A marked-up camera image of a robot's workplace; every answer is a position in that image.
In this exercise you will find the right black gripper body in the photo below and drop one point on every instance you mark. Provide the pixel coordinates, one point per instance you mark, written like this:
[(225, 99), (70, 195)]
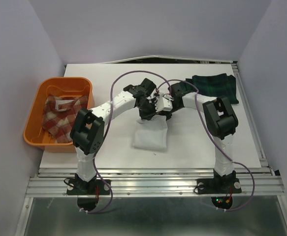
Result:
[(168, 114)]

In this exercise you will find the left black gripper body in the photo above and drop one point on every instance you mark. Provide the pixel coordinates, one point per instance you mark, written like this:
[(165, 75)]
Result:
[(147, 108)]

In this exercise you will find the white garment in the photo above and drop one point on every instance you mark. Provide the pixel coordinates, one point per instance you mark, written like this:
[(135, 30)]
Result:
[(151, 134)]

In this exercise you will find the green plaid skirt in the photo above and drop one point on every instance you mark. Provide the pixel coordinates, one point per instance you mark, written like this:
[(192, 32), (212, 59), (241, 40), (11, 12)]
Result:
[(216, 86)]

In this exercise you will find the red plaid skirt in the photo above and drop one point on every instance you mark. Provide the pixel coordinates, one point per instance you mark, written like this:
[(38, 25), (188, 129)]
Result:
[(59, 115)]

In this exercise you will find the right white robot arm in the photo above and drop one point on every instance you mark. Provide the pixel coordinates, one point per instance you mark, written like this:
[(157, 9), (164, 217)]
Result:
[(217, 116)]

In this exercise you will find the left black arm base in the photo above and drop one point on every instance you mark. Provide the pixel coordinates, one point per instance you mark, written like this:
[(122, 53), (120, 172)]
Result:
[(88, 194)]

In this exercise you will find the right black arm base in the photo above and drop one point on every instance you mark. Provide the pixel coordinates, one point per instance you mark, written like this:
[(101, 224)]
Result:
[(222, 192)]

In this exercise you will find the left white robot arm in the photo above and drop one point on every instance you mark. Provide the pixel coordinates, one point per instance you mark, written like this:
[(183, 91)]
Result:
[(91, 126)]

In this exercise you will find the orange plastic bin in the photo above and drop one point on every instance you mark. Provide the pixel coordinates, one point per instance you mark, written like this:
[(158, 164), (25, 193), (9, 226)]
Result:
[(67, 87)]

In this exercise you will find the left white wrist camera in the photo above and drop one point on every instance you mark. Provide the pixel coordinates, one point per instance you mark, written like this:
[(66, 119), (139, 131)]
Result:
[(164, 102)]

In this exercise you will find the aluminium rail frame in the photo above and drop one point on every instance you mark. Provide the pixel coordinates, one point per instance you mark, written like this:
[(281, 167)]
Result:
[(152, 201)]

